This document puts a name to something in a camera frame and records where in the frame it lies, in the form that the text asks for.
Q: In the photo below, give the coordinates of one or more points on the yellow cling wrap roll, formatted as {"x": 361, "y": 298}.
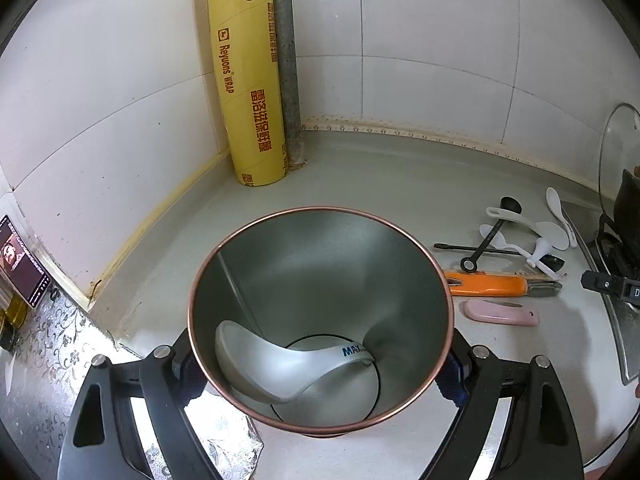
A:
{"x": 240, "y": 85}

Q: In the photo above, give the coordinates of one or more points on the pink ceramic spoon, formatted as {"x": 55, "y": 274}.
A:
{"x": 495, "y": 312}

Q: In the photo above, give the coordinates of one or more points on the grey metal pipe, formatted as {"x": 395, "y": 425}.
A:
{"x": 290, "y": 85}

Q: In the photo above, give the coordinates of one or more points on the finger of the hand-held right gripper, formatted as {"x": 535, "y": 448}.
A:
{"x": 612, "y": 287}

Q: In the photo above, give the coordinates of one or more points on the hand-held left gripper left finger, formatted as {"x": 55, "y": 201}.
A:
{"x": 190, "y": 380}

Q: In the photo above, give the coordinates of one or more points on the small white ceramic spoon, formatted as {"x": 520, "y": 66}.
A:
{"x": 552, "y": 196}

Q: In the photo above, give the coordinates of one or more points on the paper chopsticks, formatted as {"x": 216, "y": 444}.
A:
{"x": 520, "y": 274}

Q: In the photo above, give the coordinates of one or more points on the glass pot lid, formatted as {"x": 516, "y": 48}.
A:
{"x": 617, "y": 150}

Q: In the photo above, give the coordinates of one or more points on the black plastic ladle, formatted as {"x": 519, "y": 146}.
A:
{"x": 551, "y": 262}

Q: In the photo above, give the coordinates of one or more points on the white plastic serving spoon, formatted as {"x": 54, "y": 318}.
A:
{"x": 492, "y": 232}

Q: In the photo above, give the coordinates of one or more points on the smartphone with lit screen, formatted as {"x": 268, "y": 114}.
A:
{"x": 20, "y": 260}

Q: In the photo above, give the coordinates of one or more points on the large white ceramic soup spoon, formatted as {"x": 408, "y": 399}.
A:
{"x": 250, "y": 360}

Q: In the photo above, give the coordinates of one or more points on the red metal utensil holder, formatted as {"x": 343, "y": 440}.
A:
{"x": 400, "y": 285}

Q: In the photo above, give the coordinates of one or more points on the black wok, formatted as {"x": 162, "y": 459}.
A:
{"x": 630, "y": 200}

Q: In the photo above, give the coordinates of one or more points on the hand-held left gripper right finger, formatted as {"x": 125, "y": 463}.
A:
{"x": 455, "y": 375}

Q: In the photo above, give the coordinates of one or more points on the black stove pan support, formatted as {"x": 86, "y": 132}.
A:
{"x": 612, "y": 250}

